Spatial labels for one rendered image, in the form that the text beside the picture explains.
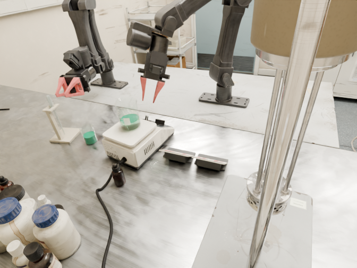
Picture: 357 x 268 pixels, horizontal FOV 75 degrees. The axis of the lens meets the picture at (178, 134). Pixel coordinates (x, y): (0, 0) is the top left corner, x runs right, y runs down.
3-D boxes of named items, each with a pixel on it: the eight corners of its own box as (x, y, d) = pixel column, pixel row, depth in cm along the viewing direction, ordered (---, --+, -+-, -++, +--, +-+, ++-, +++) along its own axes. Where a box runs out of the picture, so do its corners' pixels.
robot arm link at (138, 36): (129, 48, 66) (141, 3, 61) (124, 42, 73) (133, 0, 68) (166, 59, 72) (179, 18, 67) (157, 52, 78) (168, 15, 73)
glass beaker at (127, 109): (146, 126, 69) (141, 101, 64) (127, 136, 66) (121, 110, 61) (133, 118, 73) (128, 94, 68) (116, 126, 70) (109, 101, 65)
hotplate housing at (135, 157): (145, 124, 85) (142, 105, 81) (175, 134, 79) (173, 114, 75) (100, 161, 71) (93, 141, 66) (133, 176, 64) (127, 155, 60)
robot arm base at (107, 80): (117, 74, 108) (126, 68, 113) (85, 69, 115) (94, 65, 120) (120, 89, 112) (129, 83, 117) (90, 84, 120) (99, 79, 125)
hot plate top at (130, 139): (128, 116, 75) (128, 114, 75) (158, 125, 70) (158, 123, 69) (101, 136, 67) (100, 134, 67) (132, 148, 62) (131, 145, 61)
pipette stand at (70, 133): (63, 128, 87) (49, 98, 80) (82, 130, 85) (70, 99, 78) (50, 142, 81) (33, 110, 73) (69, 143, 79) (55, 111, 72)
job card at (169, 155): (168, 148, 73) (167, 137, 71) (195, 153, 70) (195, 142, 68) (160, 160, 69) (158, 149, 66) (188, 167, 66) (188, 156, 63)
